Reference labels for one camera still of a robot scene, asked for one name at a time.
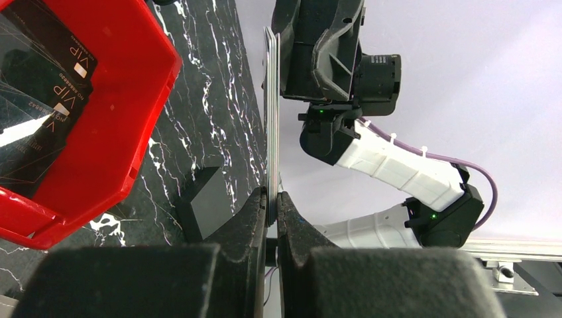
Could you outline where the black VIP card upper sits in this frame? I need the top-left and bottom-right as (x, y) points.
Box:
(1, 1), (98, 88)

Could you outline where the small black block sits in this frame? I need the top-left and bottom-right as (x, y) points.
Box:
(174, 166), (233, 243)

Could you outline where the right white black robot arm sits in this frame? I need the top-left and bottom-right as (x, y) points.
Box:
(262, 1), (491, 248)

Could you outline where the black VIP card lower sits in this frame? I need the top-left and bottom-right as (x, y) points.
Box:
(1, 48), (93, 198)

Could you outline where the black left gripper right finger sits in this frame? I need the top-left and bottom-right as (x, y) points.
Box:
(277, 192), (505, 317)

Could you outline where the black vip card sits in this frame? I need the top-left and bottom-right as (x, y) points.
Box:
(1, 48), (93, 198)
(1, 1), (98, 88)

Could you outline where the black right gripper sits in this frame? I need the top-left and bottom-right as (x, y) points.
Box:
(271, 1), (402, 117)

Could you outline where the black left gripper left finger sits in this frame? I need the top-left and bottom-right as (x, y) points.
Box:
(13, 188), (266, 317)

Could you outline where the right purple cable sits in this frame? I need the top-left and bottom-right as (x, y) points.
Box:
(357, 116), (500, 231)

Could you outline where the red plastic tray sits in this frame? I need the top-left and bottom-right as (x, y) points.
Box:
(1, 1), (182, 249)

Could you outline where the white striped credit card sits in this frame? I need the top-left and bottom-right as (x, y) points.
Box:
(263, 26), (280, 226)

